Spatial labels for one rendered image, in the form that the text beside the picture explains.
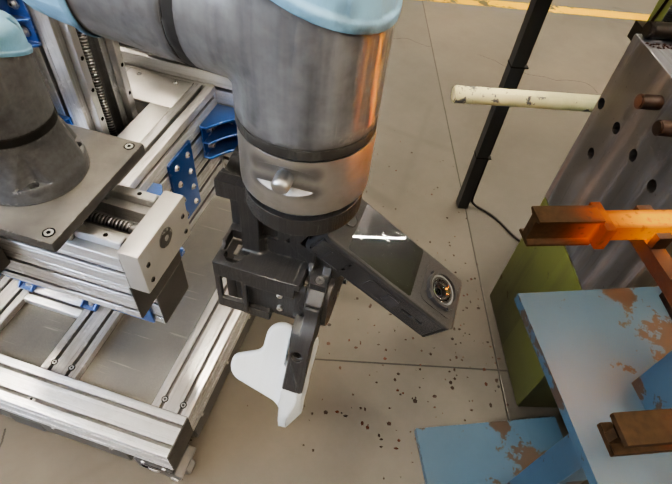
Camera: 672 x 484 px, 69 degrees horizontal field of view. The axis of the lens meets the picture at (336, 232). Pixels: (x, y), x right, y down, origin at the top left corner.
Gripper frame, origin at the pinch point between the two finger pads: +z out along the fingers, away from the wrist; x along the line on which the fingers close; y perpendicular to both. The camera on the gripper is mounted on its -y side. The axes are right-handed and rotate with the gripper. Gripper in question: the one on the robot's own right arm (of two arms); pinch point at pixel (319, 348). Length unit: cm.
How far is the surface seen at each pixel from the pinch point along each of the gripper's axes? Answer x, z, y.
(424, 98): -192, 93, 2
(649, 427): -2.1, 0.2, -28.8
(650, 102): -67, 6, -40
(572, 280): -61, 49, -45
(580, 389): -20.6, 27.8, -36.0
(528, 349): -58, 78, -46
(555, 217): -24.4, -0.5, -20.8
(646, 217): -29.7, 0.6, -32.2
